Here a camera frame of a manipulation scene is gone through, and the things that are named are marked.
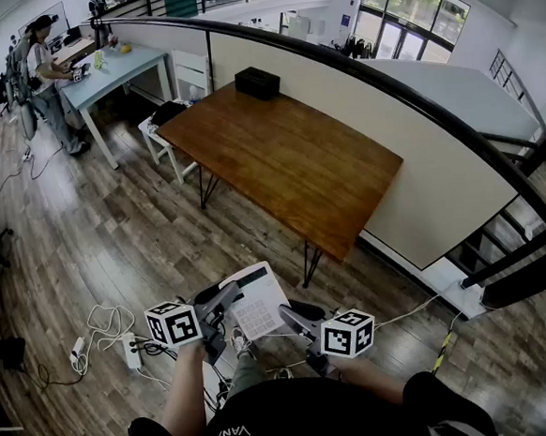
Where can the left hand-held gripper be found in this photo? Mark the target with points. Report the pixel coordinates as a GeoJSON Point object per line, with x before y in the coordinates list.
{"type": "Point", "coordinates": [173, 326]}

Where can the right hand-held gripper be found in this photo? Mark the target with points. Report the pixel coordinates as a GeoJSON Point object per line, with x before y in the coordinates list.
{"type": "Point", "coordinates": [346, 336]}

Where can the white calculator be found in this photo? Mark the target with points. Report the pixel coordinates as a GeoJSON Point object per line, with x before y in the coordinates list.
{"type": "Point", "coordinates": [262, 317]}

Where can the person's right forearm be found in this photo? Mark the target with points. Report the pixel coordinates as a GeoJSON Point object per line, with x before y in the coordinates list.
{"type": "Point", "coordinates": [370, 378]}

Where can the person's left forearm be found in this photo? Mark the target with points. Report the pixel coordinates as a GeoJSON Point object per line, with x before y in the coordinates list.
{"type": "Point", "coordinates": [183, 393]}

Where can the person's grey shoe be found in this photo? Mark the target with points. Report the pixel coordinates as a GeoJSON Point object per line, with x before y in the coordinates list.
{"type": "Point", "coordinates": [241, 342]}

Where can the person's grey trouser leg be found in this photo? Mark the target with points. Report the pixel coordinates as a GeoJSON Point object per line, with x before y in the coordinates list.
{"type": "Point", "coordinates": [243, 374]}

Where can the white power strip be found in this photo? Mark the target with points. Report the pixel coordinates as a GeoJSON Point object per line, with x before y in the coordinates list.
{"type": "Point", "coordinates": [133, 352]}

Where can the person's black printed shirt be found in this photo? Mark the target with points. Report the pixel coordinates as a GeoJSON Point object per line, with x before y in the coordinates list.
{"type": "Point", "coordinates": [308, 421]}

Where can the yellow black striped tape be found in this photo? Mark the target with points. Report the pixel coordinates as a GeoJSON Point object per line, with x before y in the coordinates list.
{"type": "Point", "coordinates": [443, 354]}

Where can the white plug adapter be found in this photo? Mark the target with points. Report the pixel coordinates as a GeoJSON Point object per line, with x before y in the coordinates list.
{"type": "Point", "coordinates": [77, 348]}

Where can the brown wooden table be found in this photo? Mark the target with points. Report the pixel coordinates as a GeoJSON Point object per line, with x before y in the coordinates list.
{"type": "Point", "coordinates": [287, 164]}

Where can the white patterned stool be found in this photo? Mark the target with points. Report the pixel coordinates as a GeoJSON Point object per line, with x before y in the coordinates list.
{"type": "Point", "coordinates": [151, 137]}

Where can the black bag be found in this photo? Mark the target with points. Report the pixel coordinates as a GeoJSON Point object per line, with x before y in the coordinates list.
{"type": "Point", "coordinates": [168, 113]}

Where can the black tissue box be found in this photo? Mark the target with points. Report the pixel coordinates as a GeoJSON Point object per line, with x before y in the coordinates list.
{"type": "Point", "coordinates": [258, 84]}

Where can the cream partition panel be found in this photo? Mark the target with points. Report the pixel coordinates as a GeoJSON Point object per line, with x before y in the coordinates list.
{"type": "Point", "coordinates": [411, 121]}

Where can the white shelf unit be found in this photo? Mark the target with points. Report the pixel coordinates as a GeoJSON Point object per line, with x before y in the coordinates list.
{"type": "Point", "coordinates": [190, 68]}

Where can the black curved handrail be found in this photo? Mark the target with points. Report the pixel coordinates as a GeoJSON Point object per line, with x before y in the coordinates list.
{"type": "Point", "coordinates": [385, 83]}

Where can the light blue table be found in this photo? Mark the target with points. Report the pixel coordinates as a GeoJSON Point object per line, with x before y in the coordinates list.
{"type": "Point", "coordinates": [111, 77]}

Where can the yellow fruit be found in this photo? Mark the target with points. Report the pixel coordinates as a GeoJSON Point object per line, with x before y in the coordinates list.
{"type": "Point", "coordinates": [125, 48]}

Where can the green cup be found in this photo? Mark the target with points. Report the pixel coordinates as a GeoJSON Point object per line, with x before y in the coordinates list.
{"type": "Point", "coordinates": [98, 60]}

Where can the green railing panel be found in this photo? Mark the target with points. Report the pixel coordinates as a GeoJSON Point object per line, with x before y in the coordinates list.
{"type": "Point", "coordinates": [184, 0]}

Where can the large glass window doors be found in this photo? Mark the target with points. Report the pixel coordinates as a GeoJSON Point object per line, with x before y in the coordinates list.
{"type": "Point", "coordinates": [412, 13]}

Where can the whiteboard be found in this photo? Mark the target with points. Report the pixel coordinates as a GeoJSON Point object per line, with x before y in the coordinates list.
{"type": "Point", "coordinates": [50, 16]}

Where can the white wall socket box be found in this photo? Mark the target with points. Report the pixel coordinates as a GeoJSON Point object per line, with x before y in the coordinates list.
{"type": "Point", "coordinates": [472, 300]}

